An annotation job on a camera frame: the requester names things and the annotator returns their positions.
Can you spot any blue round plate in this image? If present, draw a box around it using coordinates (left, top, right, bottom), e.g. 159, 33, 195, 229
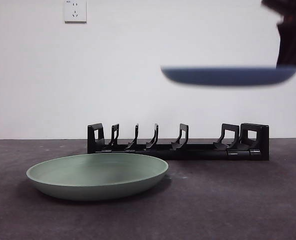
160, 65, 296, 87

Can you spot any pale green round plate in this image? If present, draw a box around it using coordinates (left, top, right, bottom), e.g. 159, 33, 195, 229
26, 152, 169, 202

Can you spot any black plate rack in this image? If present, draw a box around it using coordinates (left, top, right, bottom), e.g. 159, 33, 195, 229
87, 122, 270, 162

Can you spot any white wall socket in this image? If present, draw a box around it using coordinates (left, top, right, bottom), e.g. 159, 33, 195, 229
64, 0, 88, 25

